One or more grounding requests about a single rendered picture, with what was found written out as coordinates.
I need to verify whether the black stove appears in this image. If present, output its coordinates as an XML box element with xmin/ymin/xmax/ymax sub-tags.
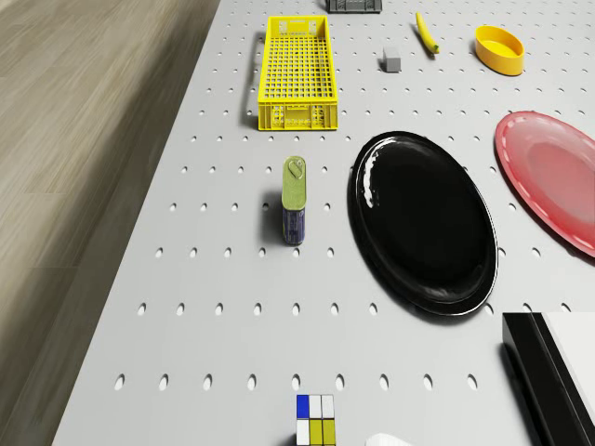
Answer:
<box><xmin>501</xmin><ymin>310</ymin><xmax>595</xmax><ymax>446</ymax></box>

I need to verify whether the black plate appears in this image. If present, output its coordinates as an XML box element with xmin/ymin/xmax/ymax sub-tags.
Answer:
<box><xmin>347</xmin><ymin>130</ymin><xmax>500</xmax><ymax>317</ymax></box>

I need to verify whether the puzzle cube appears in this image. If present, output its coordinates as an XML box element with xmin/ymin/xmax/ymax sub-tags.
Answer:
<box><xmin>295</xmin><ymin>393</ymin><xmax>337</xmax><ymax>446</ymax></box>

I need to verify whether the flat-sided can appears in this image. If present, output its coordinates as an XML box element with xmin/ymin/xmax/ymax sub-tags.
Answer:
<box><xmin>281</xmin><ymin>155</ymin><xmax>308</xmax><ymax>246</ymax></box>

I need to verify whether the grey cube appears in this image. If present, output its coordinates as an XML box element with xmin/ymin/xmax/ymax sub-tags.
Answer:
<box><xmin>382</xmin><ymin>46</ymin><xmax>403</xmax><ymax>74</ymax></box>

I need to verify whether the yellow basket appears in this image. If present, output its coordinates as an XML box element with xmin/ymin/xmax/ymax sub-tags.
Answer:
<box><xmin>257</xmin><ymin>15</ymin><xmax>339</xmax><ymax>132</ymax></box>

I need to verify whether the banana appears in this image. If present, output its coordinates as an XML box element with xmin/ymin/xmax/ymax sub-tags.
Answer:
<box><xmin>415</xmin><ymin>11</ymin><xmax>441</xmax><ymax>57</ymax></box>

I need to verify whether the dark grey basket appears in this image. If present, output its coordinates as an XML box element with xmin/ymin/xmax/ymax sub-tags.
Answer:
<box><xmin>324</xmin><ymin>0</ymin><xmax>383</xmax><ymax>14</ymax></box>

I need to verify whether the yellow bowl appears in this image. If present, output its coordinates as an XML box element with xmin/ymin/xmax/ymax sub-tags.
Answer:
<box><xmin>473</xmin><ymin>25</ymin><xmax>526</xmax><ymax>77</ymax></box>

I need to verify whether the red plate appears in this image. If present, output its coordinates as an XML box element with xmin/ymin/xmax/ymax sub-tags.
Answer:
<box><xmin>494</xmin><ymin>110</ymin><xmax>595</xmax><ymax>259</ymax></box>

